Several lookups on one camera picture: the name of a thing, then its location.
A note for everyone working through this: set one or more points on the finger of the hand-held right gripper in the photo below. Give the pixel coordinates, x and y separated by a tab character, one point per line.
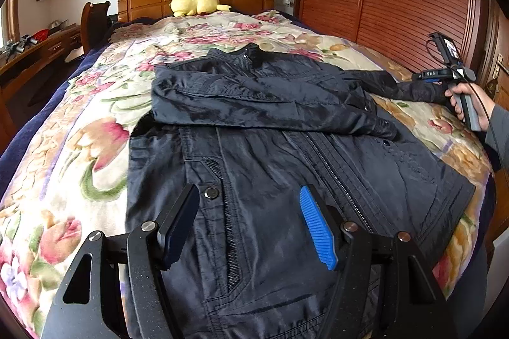
427	76

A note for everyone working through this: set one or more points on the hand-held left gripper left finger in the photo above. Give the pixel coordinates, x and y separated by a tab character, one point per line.
181	235

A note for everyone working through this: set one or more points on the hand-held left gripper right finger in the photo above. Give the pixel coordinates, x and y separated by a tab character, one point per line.
318	223

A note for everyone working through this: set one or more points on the dark navy jacket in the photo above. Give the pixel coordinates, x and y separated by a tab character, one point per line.
258	164

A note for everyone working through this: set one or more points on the person's right forearm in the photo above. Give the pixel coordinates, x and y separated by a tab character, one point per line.
499	136

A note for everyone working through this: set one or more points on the person's right hand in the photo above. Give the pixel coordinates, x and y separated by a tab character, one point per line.
455	96

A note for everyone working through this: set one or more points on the floral blanket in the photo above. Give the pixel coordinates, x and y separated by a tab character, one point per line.
79	164

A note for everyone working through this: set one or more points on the dark blue bed sheet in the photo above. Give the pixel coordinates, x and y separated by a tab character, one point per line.
24	140

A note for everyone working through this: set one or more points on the wooden chair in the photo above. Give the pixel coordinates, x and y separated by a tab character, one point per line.
93	21

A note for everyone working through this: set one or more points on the yellow plush toy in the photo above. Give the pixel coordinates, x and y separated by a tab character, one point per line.
195	3

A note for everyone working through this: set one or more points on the wooden desk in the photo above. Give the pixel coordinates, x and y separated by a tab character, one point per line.
28	56

